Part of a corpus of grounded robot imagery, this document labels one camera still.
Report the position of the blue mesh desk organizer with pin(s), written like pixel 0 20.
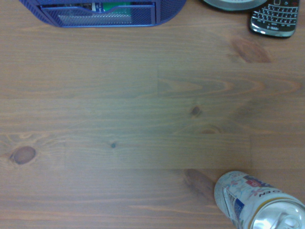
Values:
pixel 143 16

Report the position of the white printed drink can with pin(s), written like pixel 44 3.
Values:
pixel 247 200

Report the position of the round silver-rimmed dish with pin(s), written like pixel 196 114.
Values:
pixel 233 4

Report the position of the black keypad mobile phone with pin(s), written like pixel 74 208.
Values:
pixel 274 20

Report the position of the green card in organizer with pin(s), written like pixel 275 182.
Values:
pixel 112 6

